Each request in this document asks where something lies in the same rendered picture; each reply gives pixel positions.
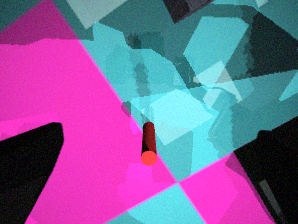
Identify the dark red peg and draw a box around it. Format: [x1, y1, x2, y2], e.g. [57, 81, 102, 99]
[141, 122, 157, 165]

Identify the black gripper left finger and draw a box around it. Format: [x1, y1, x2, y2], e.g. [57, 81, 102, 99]
[0, 122, 65, 224]

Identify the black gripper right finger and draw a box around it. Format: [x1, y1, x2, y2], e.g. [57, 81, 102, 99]
[255, 130, 298, 224]

